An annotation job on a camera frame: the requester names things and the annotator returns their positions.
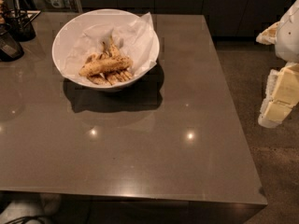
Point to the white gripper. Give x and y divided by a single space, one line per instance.
288 36

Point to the spotted banana bunch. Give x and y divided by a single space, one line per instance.
112 78

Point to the white bowl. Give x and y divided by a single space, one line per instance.
133 35

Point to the white paper liner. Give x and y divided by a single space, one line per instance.
106 49

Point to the black kitchen scale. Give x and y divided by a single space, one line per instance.
10 49

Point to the black wire utensil holder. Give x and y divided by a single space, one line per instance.
21 27

